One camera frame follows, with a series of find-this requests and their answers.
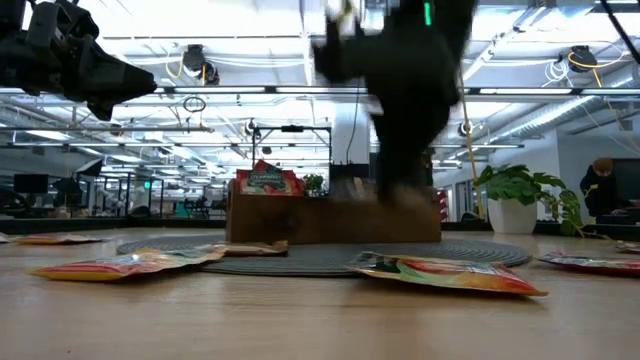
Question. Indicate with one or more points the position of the wooden three-compartment tea box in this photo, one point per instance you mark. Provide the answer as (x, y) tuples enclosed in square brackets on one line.
[(310, 220)]

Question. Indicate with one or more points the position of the red white striped barrier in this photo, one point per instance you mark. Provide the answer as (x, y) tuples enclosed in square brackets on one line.
[(443, 205)]

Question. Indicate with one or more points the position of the black cabinet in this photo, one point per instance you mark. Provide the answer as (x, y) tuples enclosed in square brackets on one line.
[(345, 171)]

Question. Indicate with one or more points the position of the dark wall screen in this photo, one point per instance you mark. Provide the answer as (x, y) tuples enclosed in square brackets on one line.
[(630, 180)]

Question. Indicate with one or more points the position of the red strawberry tea packet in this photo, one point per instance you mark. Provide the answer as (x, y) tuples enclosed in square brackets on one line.
[(267, 182), (595, 264), (265, 164)]

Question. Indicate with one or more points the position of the silver ventilation duct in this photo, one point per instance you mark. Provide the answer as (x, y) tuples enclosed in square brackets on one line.
[(550, 120)]

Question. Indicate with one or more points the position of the grey round woven placemat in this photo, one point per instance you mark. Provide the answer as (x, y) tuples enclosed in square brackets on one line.
[(320, 262)]

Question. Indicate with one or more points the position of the dark computer monitor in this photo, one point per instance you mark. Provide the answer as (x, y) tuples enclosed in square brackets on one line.
[(31, 183)]

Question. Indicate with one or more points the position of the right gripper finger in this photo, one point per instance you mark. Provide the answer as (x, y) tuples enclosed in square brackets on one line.
[(405, 150)]

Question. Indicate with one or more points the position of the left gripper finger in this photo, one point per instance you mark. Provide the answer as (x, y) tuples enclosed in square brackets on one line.
[(104, 107), (110, 75)]

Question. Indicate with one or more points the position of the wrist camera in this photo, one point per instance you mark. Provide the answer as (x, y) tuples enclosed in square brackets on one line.
[(50, 25), (340, 55)]

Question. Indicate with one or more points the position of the person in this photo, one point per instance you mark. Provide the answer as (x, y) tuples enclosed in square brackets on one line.
[(597, 192)]

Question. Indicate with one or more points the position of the small green plant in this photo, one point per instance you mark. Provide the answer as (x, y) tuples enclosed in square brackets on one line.
[(314, 184)]

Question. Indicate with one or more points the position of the green plant in white pot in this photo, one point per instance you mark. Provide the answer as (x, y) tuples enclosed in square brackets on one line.
[(515, 217)]

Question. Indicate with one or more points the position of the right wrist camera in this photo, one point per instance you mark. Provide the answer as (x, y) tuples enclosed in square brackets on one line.
[(340, 55)]

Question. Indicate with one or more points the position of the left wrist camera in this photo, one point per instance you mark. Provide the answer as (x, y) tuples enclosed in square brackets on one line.
[(50, 25)]

